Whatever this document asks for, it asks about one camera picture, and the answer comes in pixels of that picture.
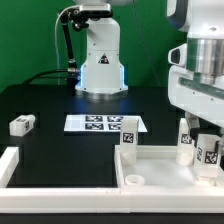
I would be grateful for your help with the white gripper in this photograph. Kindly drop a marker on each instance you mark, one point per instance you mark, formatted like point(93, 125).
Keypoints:
point(198, 100)

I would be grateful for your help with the white square tabletop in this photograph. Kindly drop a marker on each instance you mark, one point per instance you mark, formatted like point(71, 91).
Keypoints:
point(155, 166)

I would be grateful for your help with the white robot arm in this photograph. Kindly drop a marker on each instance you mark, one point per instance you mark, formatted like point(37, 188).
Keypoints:
point(196, 75)

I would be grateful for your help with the white plate with markers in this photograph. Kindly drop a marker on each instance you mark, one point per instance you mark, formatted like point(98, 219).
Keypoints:
point(93, 123)

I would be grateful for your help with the white U-shaped fence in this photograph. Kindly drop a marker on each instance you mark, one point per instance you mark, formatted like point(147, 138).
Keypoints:
point(105, 200)

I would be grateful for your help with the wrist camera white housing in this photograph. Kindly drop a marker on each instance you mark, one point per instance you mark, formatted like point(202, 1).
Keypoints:
point(178, 56)

